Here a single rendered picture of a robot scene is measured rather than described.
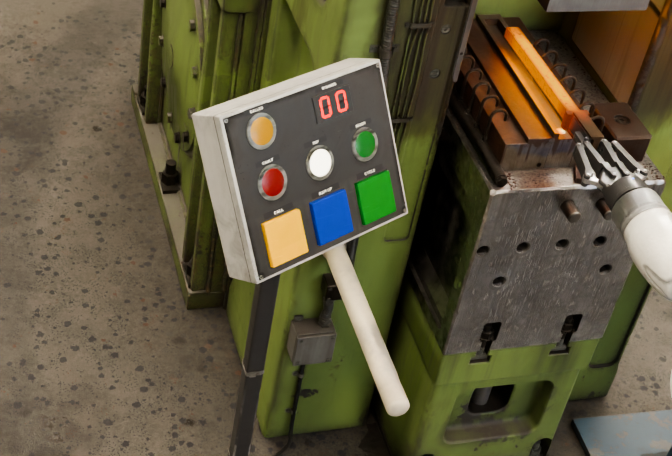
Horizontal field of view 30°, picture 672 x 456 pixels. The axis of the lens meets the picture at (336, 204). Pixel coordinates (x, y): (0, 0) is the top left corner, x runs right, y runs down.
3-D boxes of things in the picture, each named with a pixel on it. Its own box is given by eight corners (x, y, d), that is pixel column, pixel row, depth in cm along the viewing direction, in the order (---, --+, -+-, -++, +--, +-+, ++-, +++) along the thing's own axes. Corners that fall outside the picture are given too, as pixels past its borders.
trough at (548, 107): (578, 138, 240) (580, 132, 239) (553, 139, 239) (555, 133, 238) (498, 19, 270) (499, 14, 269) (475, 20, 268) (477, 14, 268)
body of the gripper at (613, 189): (605, 222, 219) (583, 188, 226) (647, 219, 222) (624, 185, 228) (618, 189, 214) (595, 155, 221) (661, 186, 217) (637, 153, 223)
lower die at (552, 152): (590, 165, 246) (602, 131, 241) (497, 171, 240) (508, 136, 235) (510, 46, 276) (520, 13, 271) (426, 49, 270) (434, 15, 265)
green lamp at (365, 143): (378, 159, 211) (382, 139, 209) (352, 160, 210) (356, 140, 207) (372, 148, 214) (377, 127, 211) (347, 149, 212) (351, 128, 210)
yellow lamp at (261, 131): (276, 147, 197) (279, 125, 195) (247, 148, 196) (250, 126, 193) (271, 135, 200) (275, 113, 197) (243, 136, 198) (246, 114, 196)
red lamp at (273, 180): (287, 198, 200) (290, 177, 197) (259, 199, 198) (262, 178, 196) (282, 185, 202) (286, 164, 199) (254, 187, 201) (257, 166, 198)
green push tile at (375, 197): (397, 210, 216) (389, 169, 214) (365, 225, 212) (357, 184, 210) (390, 209, 217) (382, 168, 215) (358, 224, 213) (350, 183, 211)
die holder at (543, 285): (603, 338, 274) (668, 181, 246) (442, 355, 263) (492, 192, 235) (508, 177, 314) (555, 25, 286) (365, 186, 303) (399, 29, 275)
